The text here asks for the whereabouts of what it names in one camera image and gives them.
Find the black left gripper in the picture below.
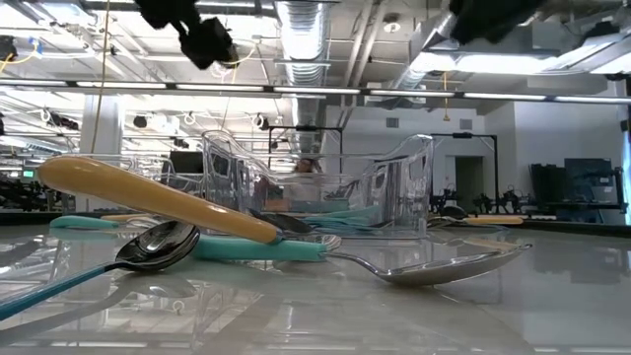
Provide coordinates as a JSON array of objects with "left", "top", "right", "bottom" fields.
[{"left": 135, "top": 0, "right": 241, "bottom": 70}]

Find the large light-teal-handled spoon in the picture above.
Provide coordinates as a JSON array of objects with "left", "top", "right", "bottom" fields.
[{"left": 190, "top": 234, "right": 533, "bottom": 288}]

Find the dark-teal-handled spoon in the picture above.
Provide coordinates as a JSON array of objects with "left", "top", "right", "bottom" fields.
[{"left": 0, "top": 220, "right": 202, "bottom": 322}]

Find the black monitor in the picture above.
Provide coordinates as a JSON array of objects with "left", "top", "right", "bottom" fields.
[{"left": 167, "top": 150, "right": 204, "bottom": 177}]

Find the white pillar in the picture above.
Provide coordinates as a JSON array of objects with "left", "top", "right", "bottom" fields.
[{"left": 78, "top": 96, "right": 123, "bottom": 213}]

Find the narrow clear plastic bin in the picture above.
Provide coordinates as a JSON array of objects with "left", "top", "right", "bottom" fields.
[{"left": 61, "top": 152, "right": 204, "bottom": 223}]

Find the person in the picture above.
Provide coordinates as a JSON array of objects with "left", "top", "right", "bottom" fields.
[{"left": 290, "top": 157, "right": 321, "bottom": 201}]

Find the grey door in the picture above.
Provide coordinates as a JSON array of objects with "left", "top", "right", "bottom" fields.
[{"left": 454, "top": 155, "right": 487, "bottom": 211}]

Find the wide clear plastic bin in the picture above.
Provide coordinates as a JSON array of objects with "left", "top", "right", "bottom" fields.
[{"left": 200, "top": 129, "right": 436, "bottom": 242}]

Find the black background workstation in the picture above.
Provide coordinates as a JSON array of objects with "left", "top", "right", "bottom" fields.
[{"left": 529, "top": 157, "right": 626, "bottom": 224}]

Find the slanted silver ceiling duct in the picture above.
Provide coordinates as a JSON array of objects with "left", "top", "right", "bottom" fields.
[{"left": 391, "top": 9, "right": 462, "bottom": 93}]

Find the large silver ceiling duct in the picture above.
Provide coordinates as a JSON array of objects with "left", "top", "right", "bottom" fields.
[{"left": 273, "top": 0, "right": 332, "bottom": 154}]

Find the long ceiling light rail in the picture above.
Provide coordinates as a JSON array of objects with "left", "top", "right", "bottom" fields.
[{"left": 0, "top": 77, "right": 631, "bottom": 106}]

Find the tall black metal frame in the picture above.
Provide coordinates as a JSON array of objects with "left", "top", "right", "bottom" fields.
[{"left": 430, "top": 131, "right": 499, "bottom": 214}]

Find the small black metal frame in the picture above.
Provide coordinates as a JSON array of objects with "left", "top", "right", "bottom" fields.
[{"left": 267, "top": 125, "right": 345, "bottom": 172}]

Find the black cable loop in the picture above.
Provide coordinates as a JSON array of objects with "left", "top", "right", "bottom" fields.
[{"left": 440, "top": 204, "right": 470, "bottom": 221}]

